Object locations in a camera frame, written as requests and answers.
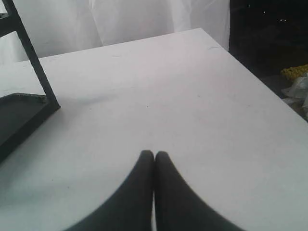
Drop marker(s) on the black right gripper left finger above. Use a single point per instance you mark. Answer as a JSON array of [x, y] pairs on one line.
[[130, 207]]

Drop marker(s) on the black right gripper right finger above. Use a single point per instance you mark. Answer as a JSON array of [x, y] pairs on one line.
[[177, 206]]

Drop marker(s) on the black metal shelf rack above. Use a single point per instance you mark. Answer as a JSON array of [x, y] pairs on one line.
[[21, 113]]

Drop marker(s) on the crumpled clear plastic bag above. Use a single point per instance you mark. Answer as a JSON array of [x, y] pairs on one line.
[[297, 96]]

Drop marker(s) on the yellow knitted object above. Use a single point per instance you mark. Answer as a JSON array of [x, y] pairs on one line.
[[292, 73]]

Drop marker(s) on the white backdrop curtain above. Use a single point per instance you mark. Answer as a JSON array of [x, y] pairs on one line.
[[62, 26]]

